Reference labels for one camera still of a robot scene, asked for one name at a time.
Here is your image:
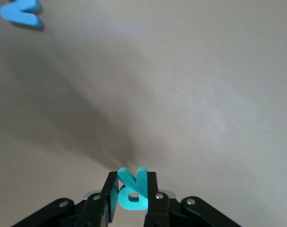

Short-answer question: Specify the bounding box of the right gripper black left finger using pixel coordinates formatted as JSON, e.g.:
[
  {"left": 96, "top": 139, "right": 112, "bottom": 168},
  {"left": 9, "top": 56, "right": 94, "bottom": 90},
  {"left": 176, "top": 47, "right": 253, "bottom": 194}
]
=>
[{"left": 9, "top": 171, "right": 119, "bottom": 227}]

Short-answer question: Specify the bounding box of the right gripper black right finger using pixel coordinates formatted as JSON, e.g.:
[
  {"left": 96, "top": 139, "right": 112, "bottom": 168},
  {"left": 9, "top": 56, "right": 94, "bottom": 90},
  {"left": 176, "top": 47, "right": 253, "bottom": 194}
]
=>
[{"left": 143, "top": 171, "right": 241, "bottom": 227}]

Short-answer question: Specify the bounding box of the teal foam letter R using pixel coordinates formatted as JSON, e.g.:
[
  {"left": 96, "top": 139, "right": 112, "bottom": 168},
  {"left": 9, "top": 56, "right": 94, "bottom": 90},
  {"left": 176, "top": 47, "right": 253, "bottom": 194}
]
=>
[{"left": 117, "top": 166, "right": 149, "bottom": 211}]

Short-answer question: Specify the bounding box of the blue foam uppercase W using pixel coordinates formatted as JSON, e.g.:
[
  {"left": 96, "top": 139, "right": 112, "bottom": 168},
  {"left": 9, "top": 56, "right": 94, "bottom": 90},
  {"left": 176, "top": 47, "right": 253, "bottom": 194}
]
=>
[{"left": 0, "top": 0, "right": 44, "bottom": 31}]

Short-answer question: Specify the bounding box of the brown table cover sheet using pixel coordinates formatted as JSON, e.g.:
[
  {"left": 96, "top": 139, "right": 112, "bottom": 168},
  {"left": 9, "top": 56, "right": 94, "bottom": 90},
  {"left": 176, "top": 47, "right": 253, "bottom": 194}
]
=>
[{"left": 0, "top": 0, "right": 287, "bottom": 227}]

